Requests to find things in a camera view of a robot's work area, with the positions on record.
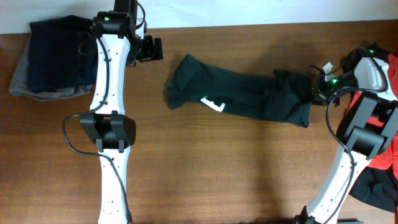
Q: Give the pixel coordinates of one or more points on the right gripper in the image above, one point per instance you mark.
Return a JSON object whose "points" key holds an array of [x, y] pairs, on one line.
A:
{"points": [[318, 93]]}

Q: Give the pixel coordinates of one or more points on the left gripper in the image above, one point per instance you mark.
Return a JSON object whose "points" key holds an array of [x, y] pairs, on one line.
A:
{"points": [[150, 53]]}

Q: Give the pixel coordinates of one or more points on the dark green t-shirt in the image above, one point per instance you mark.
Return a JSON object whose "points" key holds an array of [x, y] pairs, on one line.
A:
{"points": [[286, 97]]}

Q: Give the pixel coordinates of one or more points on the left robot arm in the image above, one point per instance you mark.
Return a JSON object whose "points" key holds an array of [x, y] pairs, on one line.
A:
{"points": [[121, 42]]}

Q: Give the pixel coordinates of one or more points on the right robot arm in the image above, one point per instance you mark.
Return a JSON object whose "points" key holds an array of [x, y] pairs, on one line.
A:
{"points": [[364, 132]]}

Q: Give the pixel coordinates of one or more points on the folded navy blue garment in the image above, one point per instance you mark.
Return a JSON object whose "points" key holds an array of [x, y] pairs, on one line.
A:
{"points": [[62, 54]]}

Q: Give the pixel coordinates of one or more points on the red t-shirt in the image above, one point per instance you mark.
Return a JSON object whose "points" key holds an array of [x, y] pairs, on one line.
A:
{"points": [[385, 155]]}

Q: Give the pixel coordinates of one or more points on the black garment under pile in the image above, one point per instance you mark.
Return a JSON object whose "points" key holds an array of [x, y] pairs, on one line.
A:
{"points": [[377, 187]]}

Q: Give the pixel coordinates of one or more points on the folded grey garment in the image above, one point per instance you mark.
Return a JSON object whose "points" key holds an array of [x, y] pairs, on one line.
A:
{"points": [[19, 87]]}

